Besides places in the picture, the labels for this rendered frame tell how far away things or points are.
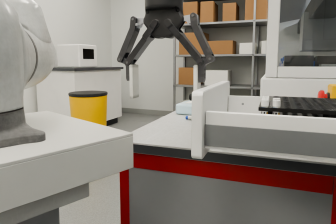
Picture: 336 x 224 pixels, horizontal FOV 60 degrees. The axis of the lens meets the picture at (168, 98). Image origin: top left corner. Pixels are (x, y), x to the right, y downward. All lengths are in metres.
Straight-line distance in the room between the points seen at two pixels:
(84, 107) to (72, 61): 1.28
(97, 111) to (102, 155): 2.57
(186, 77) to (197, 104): 4.17
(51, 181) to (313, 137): 0.41
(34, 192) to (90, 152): 0.11
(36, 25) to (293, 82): 1.05
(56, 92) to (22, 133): 3.53
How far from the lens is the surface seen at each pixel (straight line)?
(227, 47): 4.49
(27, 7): 0.75
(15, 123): 0.58
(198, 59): 0.56
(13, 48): 0.57
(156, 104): 5.36
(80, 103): 3.10
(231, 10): 4.50
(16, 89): 0.58
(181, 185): 0.79
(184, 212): 0.82
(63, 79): 3.99
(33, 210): 0.55
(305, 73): 1.39
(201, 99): 0.45
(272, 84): 1.39
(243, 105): 0.71
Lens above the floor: 0.97
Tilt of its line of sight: 7 degrees down
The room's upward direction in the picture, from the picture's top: straight up
